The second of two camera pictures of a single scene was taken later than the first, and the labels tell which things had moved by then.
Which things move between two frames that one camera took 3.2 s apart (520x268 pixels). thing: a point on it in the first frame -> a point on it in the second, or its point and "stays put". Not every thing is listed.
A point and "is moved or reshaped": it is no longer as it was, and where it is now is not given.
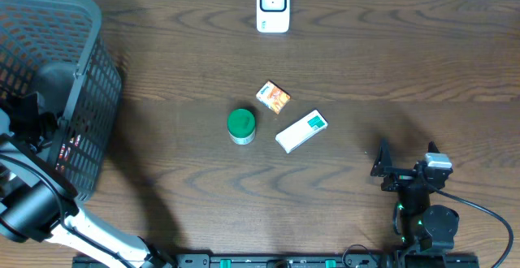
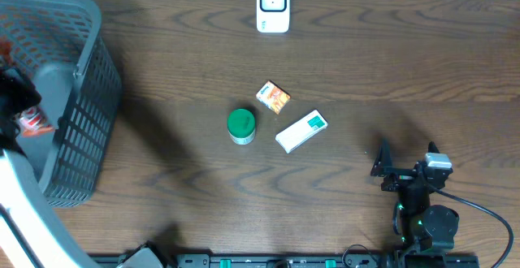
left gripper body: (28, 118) -> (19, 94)
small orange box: (273, 97) stays put
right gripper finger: (383, 160) stays put
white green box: (301, 131) stays put
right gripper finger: (432, 148) stays put
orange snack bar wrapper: (65, 152) is moved or reshaped
